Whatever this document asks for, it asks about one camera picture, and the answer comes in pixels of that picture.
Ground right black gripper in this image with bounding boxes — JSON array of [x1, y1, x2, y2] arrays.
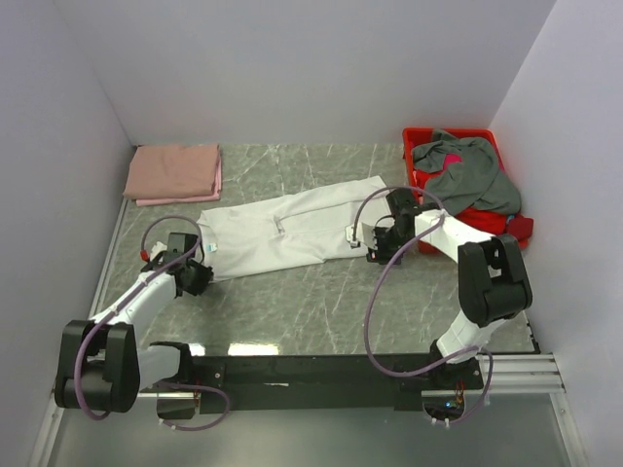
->
[[367, 225, 414, 267]]

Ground white t shirt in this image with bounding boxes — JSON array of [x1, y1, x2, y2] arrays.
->
[[197, 176, 389, 282]]

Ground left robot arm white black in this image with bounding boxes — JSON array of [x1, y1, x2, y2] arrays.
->
[[54, 233, 213, 419]]

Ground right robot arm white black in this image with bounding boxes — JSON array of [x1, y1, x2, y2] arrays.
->
[[350, 186, 532, 388]]

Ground folded light pink t shirt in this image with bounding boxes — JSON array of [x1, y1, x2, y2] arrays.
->
[[135, 156, 223, 207]]

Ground grey t shirt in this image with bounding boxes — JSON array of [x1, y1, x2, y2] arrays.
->
[[411, 129, 522, 216]]

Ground red plastic bin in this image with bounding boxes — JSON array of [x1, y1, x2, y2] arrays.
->
[[403, 127, 534, 248]]

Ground folded salmon t shirt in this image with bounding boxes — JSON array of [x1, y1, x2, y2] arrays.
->
[[124, 145, 220, 200]]

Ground black base beam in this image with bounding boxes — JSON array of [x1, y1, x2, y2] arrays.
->
[[159, 355, 487, 414]]

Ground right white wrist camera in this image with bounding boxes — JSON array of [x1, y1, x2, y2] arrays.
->
[[345, 222, 376, 249]]

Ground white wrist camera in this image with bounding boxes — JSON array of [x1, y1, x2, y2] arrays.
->
[[140, 241, 167, 272], [345, 222, 376, 249]]

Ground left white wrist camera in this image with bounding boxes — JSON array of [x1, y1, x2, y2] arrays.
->
[[140, 241, 167, 272]]

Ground aluminium rail frame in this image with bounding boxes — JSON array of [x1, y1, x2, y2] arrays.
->
[[30, 355, 569, 466]]

